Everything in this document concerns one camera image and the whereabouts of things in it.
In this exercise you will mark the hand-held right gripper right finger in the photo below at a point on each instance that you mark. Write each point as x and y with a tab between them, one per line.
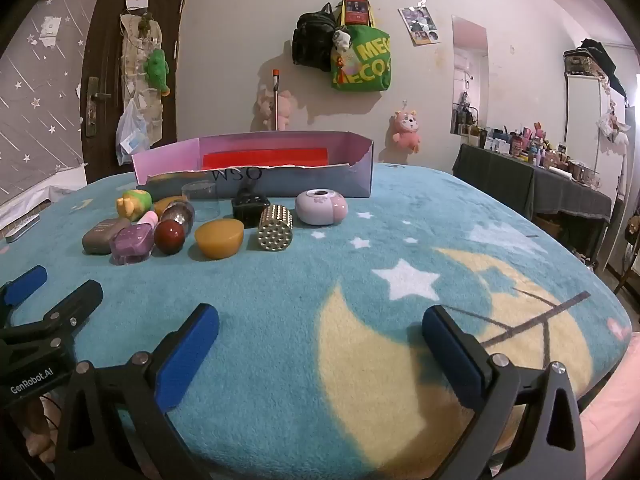
450	360

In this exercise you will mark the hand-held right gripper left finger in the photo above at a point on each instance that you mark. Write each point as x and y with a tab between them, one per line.
190	355

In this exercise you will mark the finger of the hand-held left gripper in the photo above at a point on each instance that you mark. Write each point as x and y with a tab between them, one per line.
27	282
75	305

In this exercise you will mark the brown earbud case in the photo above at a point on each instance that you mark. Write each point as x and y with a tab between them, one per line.
100	237

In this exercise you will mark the purple nail polish bottle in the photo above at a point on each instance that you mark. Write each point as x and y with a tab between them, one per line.
131	242

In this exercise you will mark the green bear toy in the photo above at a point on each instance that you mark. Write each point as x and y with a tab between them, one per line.
134	205

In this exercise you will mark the yellow dome-shaped soap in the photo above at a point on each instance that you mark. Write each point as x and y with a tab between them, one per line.
219	240

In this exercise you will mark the orange egg-shaped sponge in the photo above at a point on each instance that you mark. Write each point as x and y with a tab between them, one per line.
165	205

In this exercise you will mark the glitter-filled glass jar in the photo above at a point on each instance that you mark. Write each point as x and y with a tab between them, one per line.
179	216

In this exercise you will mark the gold studded cylinder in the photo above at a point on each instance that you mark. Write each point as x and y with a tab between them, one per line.
275	230

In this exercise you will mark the clear glass cup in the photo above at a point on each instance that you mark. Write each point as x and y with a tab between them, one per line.
200	200

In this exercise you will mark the pink round case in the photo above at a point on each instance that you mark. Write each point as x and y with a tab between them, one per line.
320	207

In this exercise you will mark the lavender cardboard box red inside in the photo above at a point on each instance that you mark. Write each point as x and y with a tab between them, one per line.
300	178

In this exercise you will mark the person's left hand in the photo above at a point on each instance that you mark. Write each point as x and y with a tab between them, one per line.
42	435

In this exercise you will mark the white power strip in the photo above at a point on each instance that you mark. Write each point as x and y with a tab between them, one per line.
22	226

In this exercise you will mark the white plastic sheet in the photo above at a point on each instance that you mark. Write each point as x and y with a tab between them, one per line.
50	185

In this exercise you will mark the red-brown ball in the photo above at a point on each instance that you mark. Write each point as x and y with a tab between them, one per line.
169	237

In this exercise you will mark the blue moon-and-star blanket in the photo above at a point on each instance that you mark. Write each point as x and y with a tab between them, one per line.
300	310

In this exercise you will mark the pink bed sheet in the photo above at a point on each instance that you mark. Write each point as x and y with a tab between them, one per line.
615	410

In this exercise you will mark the clear plastic bag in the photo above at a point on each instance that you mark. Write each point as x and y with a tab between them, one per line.
131	135

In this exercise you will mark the table with dark cloth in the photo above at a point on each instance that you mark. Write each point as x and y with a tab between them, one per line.
500	175

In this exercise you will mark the row of cosmetics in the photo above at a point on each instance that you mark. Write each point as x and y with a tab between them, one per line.
525	142

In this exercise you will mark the pink plush pig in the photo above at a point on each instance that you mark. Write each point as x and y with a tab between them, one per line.
406	130

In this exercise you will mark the beige hanging organizer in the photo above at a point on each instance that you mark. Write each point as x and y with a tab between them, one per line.
132	60

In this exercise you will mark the green plush toy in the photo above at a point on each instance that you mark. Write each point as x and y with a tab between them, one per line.
157	70

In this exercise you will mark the dark brown door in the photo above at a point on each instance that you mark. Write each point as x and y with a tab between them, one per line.
105	35

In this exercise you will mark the pink plush toy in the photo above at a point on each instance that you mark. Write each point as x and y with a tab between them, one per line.
285	107

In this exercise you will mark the white cabinet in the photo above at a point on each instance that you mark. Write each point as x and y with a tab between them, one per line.
585	120

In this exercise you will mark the small dark hanging toy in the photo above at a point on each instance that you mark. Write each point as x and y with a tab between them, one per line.
145	21

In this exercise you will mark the green tote bag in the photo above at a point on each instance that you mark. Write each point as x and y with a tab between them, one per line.
367	65

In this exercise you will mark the black backpack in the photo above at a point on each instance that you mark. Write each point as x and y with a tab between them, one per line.
312	37

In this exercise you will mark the red bag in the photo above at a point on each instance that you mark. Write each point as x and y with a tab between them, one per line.
356	11

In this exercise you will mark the white wall switch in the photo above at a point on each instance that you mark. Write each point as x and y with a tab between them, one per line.
50	25

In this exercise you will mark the photo wall poster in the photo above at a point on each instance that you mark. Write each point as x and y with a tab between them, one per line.
419	24

